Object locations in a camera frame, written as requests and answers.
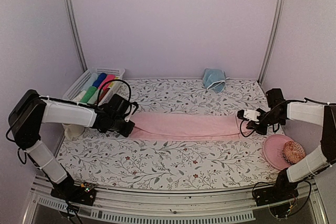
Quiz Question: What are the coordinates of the pink towel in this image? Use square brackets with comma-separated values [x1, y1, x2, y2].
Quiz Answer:
[129, 112, 252, 141]
[98, 74, 115, 90]

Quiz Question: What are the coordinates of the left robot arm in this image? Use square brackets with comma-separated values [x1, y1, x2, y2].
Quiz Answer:
[6, 90, 139, 200]

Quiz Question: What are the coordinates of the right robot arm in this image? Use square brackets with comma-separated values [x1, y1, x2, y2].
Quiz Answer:
[277, 121, 335, 192]

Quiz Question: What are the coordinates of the grey green rolled towel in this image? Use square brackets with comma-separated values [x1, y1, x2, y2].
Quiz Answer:
[88, 89, 103, 104]

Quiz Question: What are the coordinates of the pink plate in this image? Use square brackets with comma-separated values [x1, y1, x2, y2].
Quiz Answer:
[262, 134, 293, 170]

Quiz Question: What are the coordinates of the pink rolled towel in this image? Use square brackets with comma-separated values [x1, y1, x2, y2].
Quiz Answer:
[98, 74, 115, 90]

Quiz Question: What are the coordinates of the yellow rolled towel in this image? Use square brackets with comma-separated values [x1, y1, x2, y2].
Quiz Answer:
[108, 77, 118, 89]

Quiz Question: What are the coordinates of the dark blue rolled towel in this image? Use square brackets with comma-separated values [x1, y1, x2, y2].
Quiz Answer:
[92, 73, 107, 88]

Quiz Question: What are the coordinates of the red patterned bowl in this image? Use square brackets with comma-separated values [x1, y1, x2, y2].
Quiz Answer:
[282, 141, 306, 165]

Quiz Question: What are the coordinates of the cream mug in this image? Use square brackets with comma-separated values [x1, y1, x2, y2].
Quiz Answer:
[62, 124, 85, 141]

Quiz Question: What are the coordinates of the light blue rolled towel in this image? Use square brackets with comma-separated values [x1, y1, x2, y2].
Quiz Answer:
[81, 73, 98, 91]

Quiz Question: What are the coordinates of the floral tablecloth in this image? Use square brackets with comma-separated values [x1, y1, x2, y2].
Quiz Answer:
[57, 79, 278, 190]

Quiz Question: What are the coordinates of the white plastic basket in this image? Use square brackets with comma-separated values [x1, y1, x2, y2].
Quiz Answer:
[62, 67, 125, 105]

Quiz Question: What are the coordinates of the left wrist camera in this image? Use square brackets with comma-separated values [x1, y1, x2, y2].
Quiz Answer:
[124, 102, 139, 122]

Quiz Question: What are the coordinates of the left black cable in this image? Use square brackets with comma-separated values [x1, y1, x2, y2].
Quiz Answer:
[96, 79, 132, 106]

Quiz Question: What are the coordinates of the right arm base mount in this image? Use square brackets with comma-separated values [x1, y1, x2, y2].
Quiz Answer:
[252, 183, 299, 206]

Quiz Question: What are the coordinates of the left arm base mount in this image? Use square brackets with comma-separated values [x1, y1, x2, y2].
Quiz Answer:
[51, 177, 97, 206]

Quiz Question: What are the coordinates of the front aluminium rail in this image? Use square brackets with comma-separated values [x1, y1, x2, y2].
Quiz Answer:
[23, 176, 329, 223]

